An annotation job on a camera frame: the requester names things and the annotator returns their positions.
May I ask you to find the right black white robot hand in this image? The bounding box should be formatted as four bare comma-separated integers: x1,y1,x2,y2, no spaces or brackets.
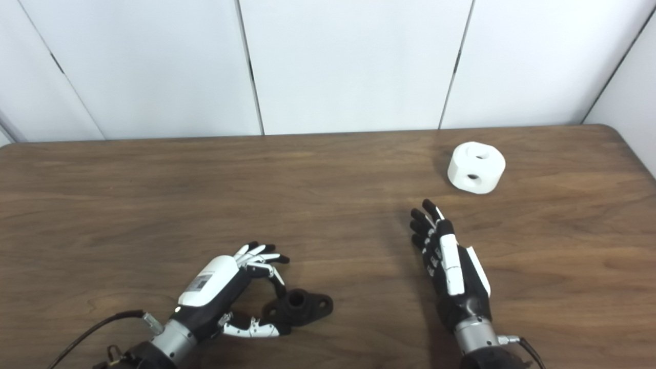
410,199,491,334

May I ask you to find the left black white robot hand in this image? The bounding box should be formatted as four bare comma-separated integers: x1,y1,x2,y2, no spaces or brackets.
174,241,292,341

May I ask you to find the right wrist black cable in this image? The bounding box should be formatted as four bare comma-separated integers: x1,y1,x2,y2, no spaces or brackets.
497,335,546,369

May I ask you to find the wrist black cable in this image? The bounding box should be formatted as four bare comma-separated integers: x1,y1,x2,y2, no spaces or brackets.
497,335,546,369
47,310,165,369

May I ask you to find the round white plastic piece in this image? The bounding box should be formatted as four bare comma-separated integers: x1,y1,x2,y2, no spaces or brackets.
447,141,506,195

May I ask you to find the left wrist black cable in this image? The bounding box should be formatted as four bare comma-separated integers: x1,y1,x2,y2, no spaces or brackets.
47,310,165,369

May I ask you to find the black flanged holder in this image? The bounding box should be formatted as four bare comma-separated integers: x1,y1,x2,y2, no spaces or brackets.
262,289,334,329

